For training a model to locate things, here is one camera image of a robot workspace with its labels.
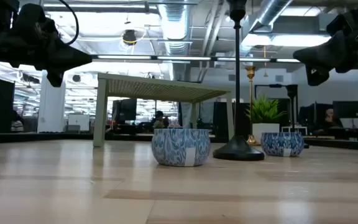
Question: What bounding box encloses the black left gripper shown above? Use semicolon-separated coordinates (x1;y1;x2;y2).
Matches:
0;0;93;88

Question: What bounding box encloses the medium black candlestick holder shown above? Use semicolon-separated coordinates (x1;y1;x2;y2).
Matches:
286;83;310;149

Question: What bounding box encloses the tall gold candlestick holder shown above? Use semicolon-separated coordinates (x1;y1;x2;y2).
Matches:
245;65;260;147

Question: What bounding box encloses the tall black candlestick holder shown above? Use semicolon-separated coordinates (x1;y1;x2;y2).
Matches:
213;0;265;162

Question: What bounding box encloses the person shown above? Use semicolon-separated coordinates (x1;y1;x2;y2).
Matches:
323;108;343;130
10;110;25;133
152;110;167;129

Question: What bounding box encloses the black background monitor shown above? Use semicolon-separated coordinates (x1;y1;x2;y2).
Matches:
333;100;358;119
112;98;138;125

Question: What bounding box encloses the gold hanging ceiling pendant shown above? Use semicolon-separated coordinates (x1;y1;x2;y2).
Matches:
262;45;269;78

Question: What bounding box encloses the white cabinet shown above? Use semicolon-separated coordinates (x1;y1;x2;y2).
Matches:
68;113;90;132

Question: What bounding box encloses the small white side table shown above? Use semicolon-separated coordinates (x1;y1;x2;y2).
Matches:
280;125;308;135

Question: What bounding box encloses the green plant in white pot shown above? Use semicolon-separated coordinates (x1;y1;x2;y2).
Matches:
245;95;288;146

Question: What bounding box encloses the green perforated metal riser table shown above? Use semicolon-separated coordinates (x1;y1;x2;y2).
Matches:
93;73;235;148

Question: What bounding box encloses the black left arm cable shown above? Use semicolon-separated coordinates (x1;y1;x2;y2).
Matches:
57;0;80;46

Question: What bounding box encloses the black rectangular stand frame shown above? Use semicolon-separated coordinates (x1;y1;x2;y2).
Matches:
254;83;298;127

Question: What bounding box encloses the black ceiling-mounted camera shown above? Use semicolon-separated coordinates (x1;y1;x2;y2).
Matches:
122;29;137;46

